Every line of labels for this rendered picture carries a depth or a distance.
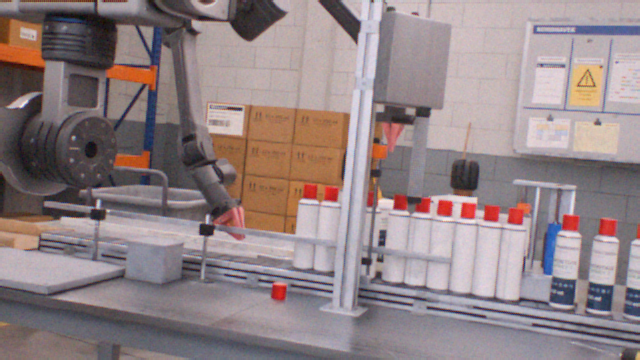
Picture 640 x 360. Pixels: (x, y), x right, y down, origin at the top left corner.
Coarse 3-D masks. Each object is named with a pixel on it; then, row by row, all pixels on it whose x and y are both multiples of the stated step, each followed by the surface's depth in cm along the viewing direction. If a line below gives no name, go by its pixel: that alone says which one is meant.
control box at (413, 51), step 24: (384, 24) 164; (408, 24) 164; (432, 24) 168; (384, 48) 164; (408, 48) 165; (432, 48) 169; (384, 72) 163; (408, 72) 165; (432, 72) 170; (384, 96) 163; (408, 96) 166; (432, 96) 170
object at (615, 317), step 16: (112, 240) 204; (208, 256) 193; (224, 256) 195; (240, 256) 198; (304, 272) 184; (416, 288) 177; (512, 304) 169; (528, 304) 171; (544, 304) 173; (608, 320) 163; (624, 320) 164
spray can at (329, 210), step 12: (336, 192) 185; (324, 204) 185; (336, 204) 185; (324, 216) 185; (336, 216) 185; (324, 228) 185; (336, 228) 185; (336, 240) 186; (324, 252) 185; (324, 264) 185
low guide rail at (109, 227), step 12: (108, 228) 209; (120, 228) 208; (132, 228) 207; (144, 228) 206; (180, 240) 202; (192, 240) 201; (216, 240) 199; (264, 252) 195; (276, 252) 194; (288, 252) 193
